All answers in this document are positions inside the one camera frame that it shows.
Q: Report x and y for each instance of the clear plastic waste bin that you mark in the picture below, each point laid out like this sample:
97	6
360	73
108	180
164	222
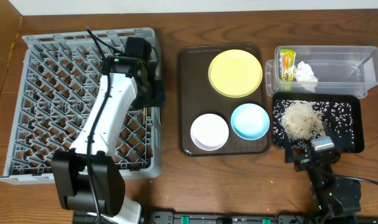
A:
331	69

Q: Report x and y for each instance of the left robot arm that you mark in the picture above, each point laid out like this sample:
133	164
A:
86	176

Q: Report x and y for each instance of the light blue bowl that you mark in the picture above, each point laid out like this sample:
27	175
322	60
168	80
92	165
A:
250	121

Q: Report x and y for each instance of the dark brown serving tray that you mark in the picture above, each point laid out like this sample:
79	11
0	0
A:
197	97

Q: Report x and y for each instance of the grey dishwasher rack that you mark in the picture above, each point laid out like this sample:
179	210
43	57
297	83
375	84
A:
58	87

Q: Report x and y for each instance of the white tissue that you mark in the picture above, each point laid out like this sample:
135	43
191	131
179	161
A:
305	77

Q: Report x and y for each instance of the yellow round plate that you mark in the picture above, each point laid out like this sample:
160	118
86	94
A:
235	73

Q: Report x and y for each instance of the rice food waste pile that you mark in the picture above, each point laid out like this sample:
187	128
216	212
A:
302	122

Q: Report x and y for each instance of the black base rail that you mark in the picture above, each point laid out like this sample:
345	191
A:
178	218

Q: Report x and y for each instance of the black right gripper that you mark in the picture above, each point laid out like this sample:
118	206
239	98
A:
306	160

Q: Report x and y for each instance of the black waste tray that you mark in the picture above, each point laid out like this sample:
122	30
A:
341	113

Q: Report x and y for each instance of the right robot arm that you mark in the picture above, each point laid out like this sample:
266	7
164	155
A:
334	196

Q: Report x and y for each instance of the yellow green snack wrapper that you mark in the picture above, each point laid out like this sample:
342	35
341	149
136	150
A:
287	62

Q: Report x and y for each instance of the wooden chopstick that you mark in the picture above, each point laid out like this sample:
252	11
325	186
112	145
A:
144	116

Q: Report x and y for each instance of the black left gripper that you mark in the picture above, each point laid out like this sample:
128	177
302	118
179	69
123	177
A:
155	94

